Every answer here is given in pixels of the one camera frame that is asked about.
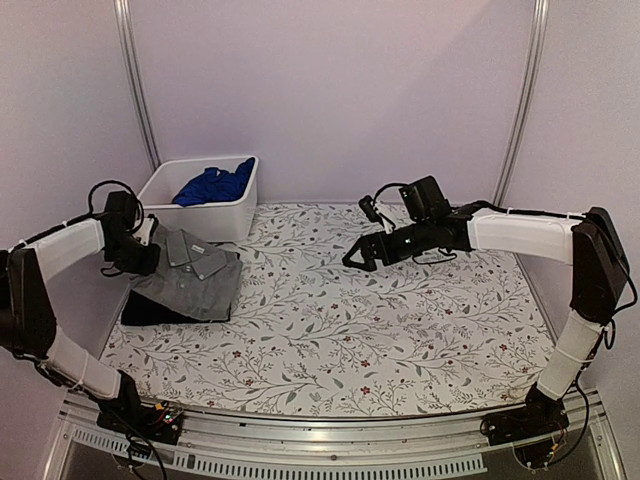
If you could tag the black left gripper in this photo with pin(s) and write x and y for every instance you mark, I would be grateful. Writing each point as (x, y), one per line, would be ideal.
(147, 266)

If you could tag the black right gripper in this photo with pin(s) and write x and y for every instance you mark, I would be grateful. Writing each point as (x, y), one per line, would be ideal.
(369, 244)

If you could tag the black t-shirt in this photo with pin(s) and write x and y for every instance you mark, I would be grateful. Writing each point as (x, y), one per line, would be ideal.
(140, 311)

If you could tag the grey garment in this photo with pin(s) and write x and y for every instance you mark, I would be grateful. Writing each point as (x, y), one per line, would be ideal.
(193, 278)

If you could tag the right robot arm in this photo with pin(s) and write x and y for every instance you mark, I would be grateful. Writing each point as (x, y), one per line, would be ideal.
(591, 273)

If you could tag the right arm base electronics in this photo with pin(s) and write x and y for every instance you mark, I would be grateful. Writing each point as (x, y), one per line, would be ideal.
(535, 436)

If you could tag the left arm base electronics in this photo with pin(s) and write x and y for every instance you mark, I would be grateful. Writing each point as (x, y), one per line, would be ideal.
(161, 423)

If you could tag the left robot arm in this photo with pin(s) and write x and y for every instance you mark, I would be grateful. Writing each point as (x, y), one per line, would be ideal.
(29, 326)

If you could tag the white plastic laundry bin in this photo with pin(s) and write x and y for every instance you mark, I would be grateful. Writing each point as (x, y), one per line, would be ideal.
(212, 222)

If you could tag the blue garment in bin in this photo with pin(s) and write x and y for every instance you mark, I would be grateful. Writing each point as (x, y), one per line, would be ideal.
(215, 185)

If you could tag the floral tablecloth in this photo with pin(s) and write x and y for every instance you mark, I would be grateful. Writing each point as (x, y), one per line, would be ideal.
(310, 337)

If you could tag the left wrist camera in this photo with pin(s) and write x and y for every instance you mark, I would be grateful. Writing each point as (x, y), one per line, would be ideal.
(125, 212)

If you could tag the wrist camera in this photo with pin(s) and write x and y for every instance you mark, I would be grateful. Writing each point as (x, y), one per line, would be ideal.
(125, 212)
(423, 199)

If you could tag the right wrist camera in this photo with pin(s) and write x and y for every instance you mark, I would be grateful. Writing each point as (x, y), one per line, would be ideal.
(423, 199)

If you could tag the aluminium front rail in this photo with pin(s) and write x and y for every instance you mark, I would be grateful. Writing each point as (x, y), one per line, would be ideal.
(239, 445)

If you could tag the left aluminium frame post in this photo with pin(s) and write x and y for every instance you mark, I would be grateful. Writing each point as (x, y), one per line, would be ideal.
(132, 68)

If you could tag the aluminium frame post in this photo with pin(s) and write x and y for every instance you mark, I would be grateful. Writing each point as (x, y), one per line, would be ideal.
(527, 91)
(132, 68)

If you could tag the right aluminium frame post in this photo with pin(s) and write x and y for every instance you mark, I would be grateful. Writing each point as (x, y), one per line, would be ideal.
(527, 91)

